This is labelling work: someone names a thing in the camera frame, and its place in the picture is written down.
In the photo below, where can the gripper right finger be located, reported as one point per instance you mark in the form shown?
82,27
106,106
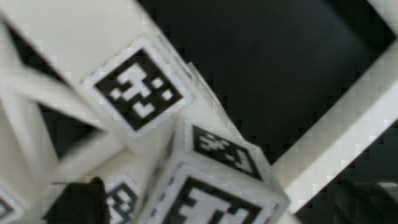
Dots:
366,203

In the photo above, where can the white chair back frame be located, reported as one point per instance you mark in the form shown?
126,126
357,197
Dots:
98,92

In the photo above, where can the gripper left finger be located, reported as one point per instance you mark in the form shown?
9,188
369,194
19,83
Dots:
80,205

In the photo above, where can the white chair nut cube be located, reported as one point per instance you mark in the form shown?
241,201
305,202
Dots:
215,188

